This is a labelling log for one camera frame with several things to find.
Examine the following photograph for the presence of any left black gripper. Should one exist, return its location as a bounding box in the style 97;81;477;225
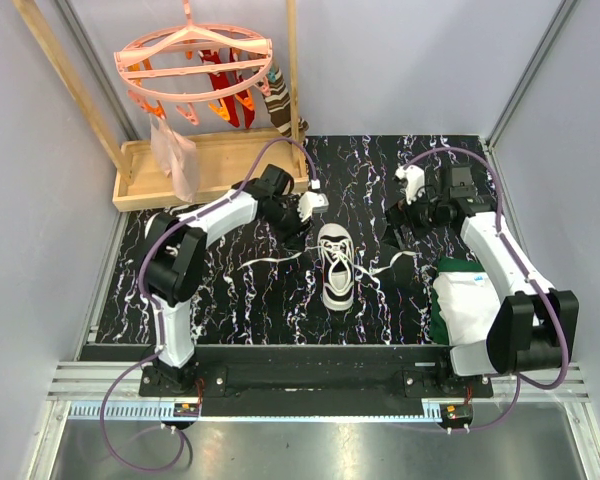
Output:
261;199;314;253

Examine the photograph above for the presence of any brown striped sock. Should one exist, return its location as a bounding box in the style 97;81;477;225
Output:
263;63;292;137

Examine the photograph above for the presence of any wooden tray rack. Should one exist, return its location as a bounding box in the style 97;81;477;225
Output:
15;1;309;212

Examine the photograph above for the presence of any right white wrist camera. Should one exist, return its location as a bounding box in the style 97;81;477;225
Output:
395;165;426;205

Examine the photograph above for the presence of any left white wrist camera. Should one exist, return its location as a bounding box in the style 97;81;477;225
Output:
297;179;329;222

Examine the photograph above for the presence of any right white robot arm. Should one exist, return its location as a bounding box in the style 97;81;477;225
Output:
384;165;579;397

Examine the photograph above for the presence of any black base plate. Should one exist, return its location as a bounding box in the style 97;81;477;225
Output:
139;363;493;419

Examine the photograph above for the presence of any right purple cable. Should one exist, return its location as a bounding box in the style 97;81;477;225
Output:
394;146;574;434

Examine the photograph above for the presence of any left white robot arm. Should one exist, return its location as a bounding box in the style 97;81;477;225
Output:
138;165;328;396

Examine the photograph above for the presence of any black marble mat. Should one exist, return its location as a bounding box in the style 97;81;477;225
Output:
97;134;556;347

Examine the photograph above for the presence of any red sock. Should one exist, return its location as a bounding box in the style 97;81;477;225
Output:
229;48;255;129
199;50;240;128

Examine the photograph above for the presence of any green folded cloth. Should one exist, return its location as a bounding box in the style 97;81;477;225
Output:
429;257;490;345

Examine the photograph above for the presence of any pink round clip hanger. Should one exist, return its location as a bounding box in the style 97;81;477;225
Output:
114;1;273;129

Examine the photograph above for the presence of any translucent plastic bag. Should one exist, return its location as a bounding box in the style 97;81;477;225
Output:
150;117;200;203

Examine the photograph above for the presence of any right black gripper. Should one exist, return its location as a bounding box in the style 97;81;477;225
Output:
380;184;448;251

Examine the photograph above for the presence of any white shoelace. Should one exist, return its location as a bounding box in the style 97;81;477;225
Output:
237;246;418;278

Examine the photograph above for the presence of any white sneaker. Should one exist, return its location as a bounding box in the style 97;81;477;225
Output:
317;223;355;312
145;212;171;248

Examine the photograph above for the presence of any purple cable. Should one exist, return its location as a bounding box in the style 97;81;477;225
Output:
394;146;574;434
99;137;321;475

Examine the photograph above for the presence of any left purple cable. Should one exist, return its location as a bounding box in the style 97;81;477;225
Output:
99;137;321;475

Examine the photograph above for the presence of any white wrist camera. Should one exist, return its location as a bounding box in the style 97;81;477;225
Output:
395;165;426;205
297;179;329;222

